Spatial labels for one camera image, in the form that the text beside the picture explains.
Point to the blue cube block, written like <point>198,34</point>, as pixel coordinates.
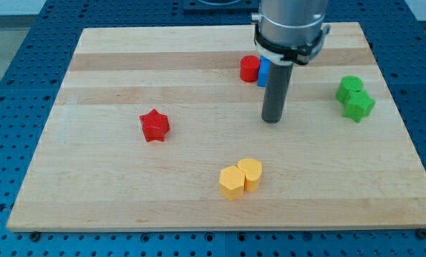
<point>263,71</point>

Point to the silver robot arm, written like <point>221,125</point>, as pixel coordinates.
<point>290,30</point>

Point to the yellow hexagon block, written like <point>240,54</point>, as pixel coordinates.
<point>231,183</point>

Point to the yellow heart block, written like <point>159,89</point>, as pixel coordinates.
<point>253,170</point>

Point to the red star block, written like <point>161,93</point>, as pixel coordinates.
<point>155,126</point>

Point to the wooden board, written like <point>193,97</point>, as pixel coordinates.
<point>93,170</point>

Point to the red cylinder block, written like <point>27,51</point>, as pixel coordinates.
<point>249,68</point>

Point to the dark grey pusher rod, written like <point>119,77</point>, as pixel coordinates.
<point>276,90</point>

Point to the green cylinder block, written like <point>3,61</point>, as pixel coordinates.
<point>348,84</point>

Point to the green star block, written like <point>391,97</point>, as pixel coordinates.
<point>358,105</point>

